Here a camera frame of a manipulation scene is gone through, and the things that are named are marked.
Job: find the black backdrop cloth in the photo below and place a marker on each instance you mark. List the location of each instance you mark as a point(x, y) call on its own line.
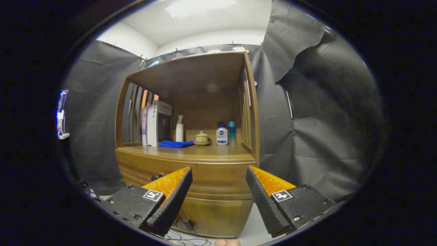
point(324, 119)

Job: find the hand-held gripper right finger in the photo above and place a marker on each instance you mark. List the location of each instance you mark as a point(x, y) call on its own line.
point(264, 201)

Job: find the wooden cabinet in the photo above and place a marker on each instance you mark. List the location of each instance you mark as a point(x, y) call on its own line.
point(191, 71)

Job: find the white pump bottle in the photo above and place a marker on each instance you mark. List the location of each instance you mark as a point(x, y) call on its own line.
point(179, 132)

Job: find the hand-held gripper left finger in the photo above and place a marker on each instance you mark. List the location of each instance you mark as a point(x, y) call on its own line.
point(174, 201)

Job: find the teal plastic bottle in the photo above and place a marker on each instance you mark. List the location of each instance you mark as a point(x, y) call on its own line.
point(231, 131)

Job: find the wooden drawer with black knob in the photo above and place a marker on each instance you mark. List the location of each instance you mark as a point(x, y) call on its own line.
point(218, 176)

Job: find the ceiling light panel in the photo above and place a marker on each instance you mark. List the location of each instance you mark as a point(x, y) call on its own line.
point(199, 7)

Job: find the beige lidded teacup with saucer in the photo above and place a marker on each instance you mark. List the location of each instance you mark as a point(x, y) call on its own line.
point(201, 138)

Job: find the thin white book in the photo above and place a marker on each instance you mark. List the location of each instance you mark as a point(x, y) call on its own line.
point(150, 126)

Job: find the large black and white book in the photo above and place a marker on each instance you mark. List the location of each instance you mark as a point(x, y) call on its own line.
point(164, 123)

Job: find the blue folded cloth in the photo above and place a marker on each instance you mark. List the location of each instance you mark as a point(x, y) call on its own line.
point(175, 144)

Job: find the wooden countertop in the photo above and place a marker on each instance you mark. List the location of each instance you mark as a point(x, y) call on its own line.
point(205, 152)

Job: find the white lotion bottle blue cap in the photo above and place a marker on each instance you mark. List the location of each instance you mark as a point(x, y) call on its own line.
point(222, 136)

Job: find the thin purple book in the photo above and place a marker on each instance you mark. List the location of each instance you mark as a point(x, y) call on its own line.
point(144, 126)

